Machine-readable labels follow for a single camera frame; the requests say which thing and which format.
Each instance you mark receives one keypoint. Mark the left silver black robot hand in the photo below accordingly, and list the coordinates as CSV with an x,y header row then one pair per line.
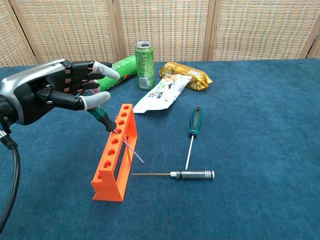
x,y
37,90

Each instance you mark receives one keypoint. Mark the orange bit holder block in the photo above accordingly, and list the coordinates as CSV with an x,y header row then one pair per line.
x,y
117,172

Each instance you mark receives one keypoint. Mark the green chips tube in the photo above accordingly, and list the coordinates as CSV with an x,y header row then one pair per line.
x,y
123,67

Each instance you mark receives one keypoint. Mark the green drink can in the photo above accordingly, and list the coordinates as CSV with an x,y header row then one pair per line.
x,y
145,67

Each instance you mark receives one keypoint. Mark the white snack packet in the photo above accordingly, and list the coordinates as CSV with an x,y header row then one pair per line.
x,y
162,95

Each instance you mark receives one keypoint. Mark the woven bamboo folding screen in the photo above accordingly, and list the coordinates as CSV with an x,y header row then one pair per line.
x,y
175,27

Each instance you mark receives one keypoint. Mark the gold foil snack packet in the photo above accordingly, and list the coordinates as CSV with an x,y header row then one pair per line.
x,y
190,75

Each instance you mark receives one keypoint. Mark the blue felt table mat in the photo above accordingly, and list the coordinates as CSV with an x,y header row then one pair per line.
x,y
237,150

